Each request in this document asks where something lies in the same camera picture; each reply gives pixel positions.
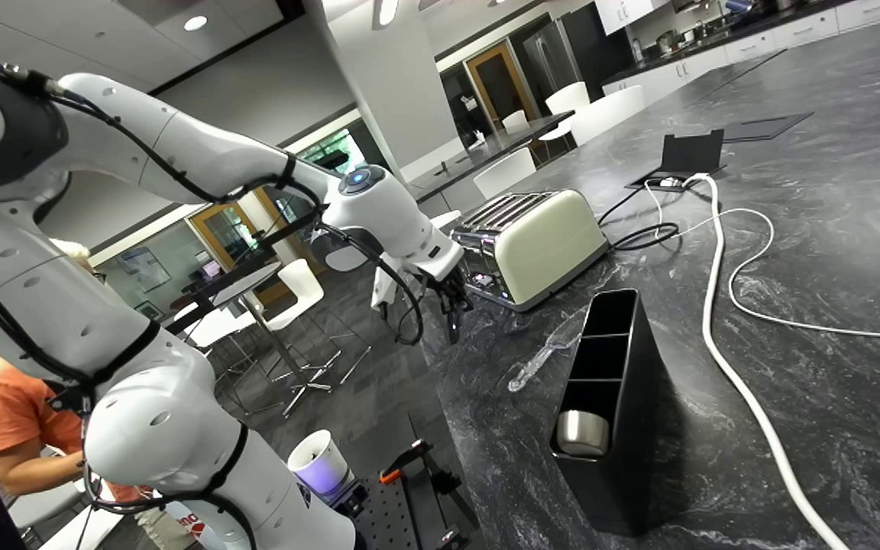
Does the clear plastic wrapper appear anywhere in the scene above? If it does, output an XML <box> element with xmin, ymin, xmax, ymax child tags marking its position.
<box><xmin>506</xmin><ymin>319</ymin><xmax>587</xmax><ymax>394</ymax></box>

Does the wooden glass door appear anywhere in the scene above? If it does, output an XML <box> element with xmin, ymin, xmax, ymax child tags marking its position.
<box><xmin>186</xmin><ymin>200</ymin><xmax>294</xmax><ymax>308</ymax></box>

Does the white chair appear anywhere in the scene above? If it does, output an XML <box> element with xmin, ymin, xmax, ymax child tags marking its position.
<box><xmin>473</xmin><ymin>147</ymin><xmax>538</xmax><ymax>201</ymax></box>

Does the metal cup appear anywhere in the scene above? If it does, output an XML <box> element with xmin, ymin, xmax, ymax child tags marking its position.
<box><xmin>555</xmin><ymin>409</ymin><xmax>611</xmax><ymax>458</ymax></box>

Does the thick white cable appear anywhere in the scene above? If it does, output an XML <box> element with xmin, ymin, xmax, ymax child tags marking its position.
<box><xmin>683</xmin><ymin>173</ymin><xmax>852</xmax><ymax>550</ymax></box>

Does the row of white chairs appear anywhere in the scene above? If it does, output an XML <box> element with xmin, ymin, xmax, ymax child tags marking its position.
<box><xmin>500</xmin><ymin>81</ymin><xmax>648</xmax><ymax>147</ymax></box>

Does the kitchen counter with white cabinets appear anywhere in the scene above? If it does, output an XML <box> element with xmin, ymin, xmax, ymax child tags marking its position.
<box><xmin>600</xmin><ymin>0</ymin><xmax>880</xmax><ymax>98</ymax></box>

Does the person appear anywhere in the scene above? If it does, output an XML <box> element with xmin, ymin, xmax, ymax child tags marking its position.
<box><xmin>0</xmin><ymin>238</ymin><xmax>204</xmax><ymax>550</ymax></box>

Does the steel refrigerator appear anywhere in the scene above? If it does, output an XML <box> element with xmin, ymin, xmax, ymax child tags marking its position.
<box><xmin>522</xmin><ymin>18</ymin><xmax>587</xmax><ymax>102</ymax></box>

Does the long dark table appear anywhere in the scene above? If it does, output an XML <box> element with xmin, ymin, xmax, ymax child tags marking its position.
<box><xmin>408</xmin><ymin>110</ymin><xmax>575</xmax><ymax>205</ymax></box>

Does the round high table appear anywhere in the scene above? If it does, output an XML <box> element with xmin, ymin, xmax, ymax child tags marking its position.
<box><xmin>167</xmin><ymin>260</ymin><xmax>334</xmax><ymax>419</ymax></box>

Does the thin white cable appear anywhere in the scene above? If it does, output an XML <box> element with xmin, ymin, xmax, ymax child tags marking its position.
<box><xmin>642</xmin><ymin>179</ymin><xmax>880</xmax><ymax>341</ymax></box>

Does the black compartment organiser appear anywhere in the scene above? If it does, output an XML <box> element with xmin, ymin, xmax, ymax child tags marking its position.
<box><xmin>548</xmin><ymin>287</ymin><xmax>668</xmax><ymax>537</ymax></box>

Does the framed wall picture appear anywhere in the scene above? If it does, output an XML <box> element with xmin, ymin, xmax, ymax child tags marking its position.
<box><xmin>117</xmin><ymin>245</ymin><xmax>173</xmax><ymax>294</ymax></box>

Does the group of white chairs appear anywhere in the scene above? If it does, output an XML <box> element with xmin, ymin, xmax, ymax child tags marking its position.
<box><xmin>173</xmin><ymin>210</ymin><xmax>464</xmax><ymax>419</ymax></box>

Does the cream and chrome toaster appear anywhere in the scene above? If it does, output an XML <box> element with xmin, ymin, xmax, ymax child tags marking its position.
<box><xmin>451</xmin><ymin>188</ymin><xmax>611</xmax><ymax>313</ymax></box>

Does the flat black counter hatch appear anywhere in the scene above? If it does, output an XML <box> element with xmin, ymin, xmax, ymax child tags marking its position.
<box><xmin>721</xmin><ymin>112</ymin><xmax>816</xmax><ymax>144</ymax></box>

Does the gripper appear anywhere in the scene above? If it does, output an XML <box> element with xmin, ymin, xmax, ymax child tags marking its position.
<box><xmin>422</xmin><ymin>264</ymin><xmax>477</xmax><ymax>345</ymax></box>

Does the black and orange clamp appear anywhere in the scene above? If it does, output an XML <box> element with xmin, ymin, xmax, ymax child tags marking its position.
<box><xmin>377</xmin><ymin>438</ymin><xmax>435</xmax><ymax>487</ymax></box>

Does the black cable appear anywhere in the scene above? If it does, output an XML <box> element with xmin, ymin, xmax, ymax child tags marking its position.
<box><xmin>597</xmin><ymin>182</ymin><xmax>682</xmax><ymax>252</ymax></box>

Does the black pop-up socket box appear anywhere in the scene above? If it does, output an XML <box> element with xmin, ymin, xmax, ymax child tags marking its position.
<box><xmin>626</xmin><ymin>129</ymin><xmax>728</xmax><ymax>191</ymax></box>

